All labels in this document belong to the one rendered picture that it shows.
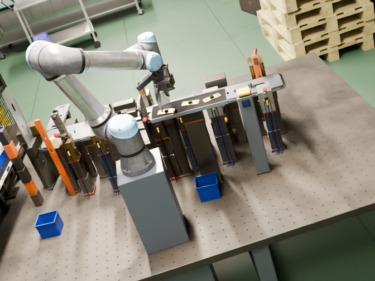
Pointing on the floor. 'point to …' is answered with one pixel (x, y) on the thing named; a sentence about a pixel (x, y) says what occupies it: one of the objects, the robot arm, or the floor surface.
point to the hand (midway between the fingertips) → (164, 105)
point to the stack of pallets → (317, 26)
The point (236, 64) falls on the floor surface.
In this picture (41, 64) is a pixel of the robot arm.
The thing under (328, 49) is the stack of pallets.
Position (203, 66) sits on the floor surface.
